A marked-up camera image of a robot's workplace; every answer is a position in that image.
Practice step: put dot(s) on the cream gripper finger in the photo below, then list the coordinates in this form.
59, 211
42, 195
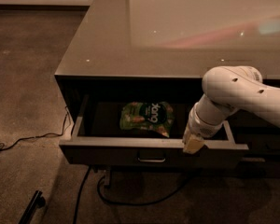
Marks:
193, 144

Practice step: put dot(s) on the grey cabinet counter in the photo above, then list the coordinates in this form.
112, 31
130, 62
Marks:
153, 51

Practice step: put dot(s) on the grey drawer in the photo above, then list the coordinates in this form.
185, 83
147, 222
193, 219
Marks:
97, 140
258, 168
244, 122
260, 144

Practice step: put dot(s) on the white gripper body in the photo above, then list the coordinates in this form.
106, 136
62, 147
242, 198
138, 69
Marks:
200, 127

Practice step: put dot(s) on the black metal bar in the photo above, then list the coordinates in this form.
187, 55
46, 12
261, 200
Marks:
37, 201

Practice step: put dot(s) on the green snack bag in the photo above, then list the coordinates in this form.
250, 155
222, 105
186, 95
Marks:
155, 117

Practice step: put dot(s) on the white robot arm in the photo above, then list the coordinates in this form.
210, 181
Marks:
227, 89

